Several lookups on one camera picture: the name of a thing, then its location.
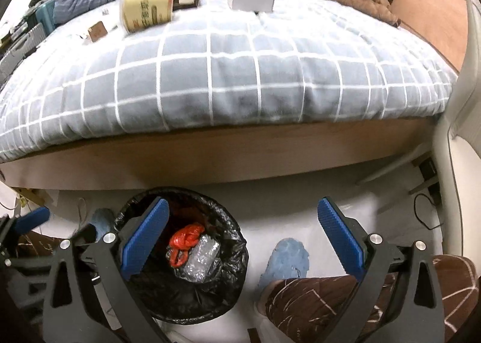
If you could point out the red plastic bag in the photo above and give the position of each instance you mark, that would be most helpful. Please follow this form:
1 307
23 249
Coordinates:
184 241

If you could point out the small brown packet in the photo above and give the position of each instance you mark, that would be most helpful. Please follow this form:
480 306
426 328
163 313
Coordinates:
97 31

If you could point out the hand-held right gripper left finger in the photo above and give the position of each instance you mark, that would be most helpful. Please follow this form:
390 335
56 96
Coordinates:
146 241

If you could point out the cream round tub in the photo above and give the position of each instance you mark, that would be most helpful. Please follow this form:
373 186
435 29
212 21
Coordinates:
146 5

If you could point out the clear plastic wrap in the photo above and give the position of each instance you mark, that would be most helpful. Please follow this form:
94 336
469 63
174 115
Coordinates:
201 260

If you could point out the bin with black liner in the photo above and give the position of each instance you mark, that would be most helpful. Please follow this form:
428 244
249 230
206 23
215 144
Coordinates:
210 290

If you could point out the grey suitcase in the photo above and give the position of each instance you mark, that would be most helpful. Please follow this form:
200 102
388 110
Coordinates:
22 46

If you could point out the person's right leg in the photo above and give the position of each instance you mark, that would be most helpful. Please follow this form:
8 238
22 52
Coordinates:
319 301

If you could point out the teal stool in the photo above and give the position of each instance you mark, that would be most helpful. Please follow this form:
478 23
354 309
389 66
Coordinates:
47 18

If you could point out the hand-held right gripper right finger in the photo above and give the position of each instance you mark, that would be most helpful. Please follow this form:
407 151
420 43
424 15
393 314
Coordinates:
340 239

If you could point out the person's leg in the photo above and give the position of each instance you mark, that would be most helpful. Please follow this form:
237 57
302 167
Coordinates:
35 245
319 301

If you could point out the white cardboard box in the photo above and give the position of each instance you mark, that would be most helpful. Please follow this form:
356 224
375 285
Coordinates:
251 0

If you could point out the wooden headboard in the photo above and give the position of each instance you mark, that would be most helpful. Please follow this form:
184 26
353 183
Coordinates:
432 9

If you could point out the blue slipper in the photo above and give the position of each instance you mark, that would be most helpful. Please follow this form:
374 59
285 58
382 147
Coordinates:
287 260

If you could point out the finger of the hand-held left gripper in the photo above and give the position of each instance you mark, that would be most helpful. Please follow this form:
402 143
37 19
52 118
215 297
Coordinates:
34 218

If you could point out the person's left leg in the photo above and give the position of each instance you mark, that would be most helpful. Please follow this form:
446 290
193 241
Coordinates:
35 245

